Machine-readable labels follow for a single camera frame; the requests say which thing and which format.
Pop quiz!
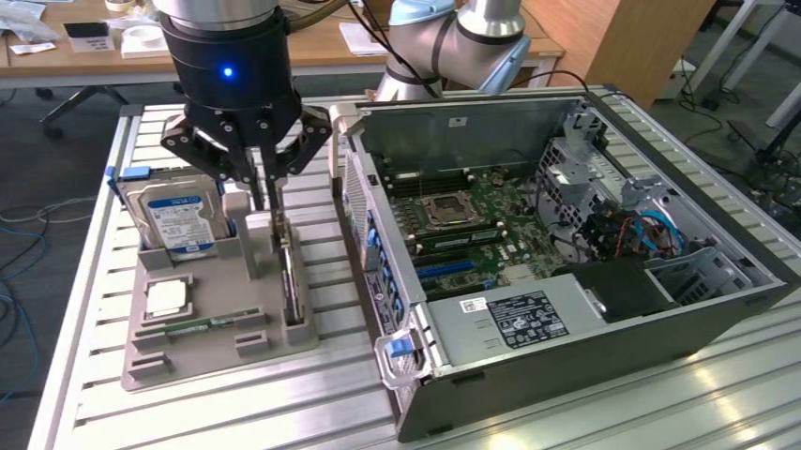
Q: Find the grey parts rack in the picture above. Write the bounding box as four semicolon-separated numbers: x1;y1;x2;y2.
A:
117;189;321;393

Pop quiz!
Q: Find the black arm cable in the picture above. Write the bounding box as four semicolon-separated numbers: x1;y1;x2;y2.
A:
347;0;443;99

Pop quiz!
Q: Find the blue wire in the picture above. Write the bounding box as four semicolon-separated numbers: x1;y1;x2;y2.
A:
628;210;690;259

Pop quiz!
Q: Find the metal CPU socket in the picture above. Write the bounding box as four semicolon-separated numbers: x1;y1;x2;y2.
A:
419;189;484;232

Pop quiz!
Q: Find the green RAM stick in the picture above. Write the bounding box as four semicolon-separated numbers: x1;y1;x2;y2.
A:
412;228;508;255
133;307;261;338

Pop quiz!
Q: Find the white table frame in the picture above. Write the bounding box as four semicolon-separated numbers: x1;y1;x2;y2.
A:
680;0;801;128

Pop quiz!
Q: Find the clear plastic bag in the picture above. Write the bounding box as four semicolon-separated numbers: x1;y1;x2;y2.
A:
0;0;61;44

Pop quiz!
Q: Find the silver CPU chip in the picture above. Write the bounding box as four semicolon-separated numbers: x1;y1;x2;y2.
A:
141;280;192;320

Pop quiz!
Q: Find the silver finned heat sink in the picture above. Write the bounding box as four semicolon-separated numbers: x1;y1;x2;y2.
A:
496;264;540;288

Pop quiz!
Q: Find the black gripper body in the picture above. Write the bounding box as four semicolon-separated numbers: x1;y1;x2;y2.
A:
156;11;303;147

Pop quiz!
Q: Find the graphics card with metal bracket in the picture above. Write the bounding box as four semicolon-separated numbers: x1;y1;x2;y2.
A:
268;208;303;327

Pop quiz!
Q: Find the grey power supply unit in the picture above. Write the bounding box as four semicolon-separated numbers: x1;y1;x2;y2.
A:
411;274;610;369

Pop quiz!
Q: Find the white paper stack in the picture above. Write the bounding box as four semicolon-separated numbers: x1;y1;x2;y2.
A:
339;21;392;57

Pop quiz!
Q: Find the black chair base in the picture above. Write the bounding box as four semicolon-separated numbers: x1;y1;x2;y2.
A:
33;82;189;140

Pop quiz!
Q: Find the white box with black top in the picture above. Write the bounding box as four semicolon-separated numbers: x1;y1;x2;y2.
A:
61;22;117;53

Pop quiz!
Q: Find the metal drive cage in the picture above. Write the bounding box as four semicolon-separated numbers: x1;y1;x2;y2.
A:
535;107;683;263

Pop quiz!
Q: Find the black open PC case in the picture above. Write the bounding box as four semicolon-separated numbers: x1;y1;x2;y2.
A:
328;91;801;444

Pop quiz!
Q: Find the blue expansion slot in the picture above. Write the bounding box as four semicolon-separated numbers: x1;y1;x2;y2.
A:
416;259;476;279

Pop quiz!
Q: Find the green motherboard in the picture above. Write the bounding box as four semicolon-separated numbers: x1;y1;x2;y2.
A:
380;163;564;304

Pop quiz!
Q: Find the wooden cabinet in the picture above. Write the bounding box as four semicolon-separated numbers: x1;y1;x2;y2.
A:
518;0;718;109

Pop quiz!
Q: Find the wooden desk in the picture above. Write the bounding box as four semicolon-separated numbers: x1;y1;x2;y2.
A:
0;0;564;102

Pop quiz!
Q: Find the blue floor cable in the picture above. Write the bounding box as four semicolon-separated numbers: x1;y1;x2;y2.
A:
0;224;49;404

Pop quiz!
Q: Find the black cable behind case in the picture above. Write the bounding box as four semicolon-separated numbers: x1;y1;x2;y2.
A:
511;68;632;102

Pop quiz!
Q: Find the hard disk with blue bracket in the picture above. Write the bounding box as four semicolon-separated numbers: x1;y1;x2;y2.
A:
104;158;236;262

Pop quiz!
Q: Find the metal disk bay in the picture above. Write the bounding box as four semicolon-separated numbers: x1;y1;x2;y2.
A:
643;246;762;308

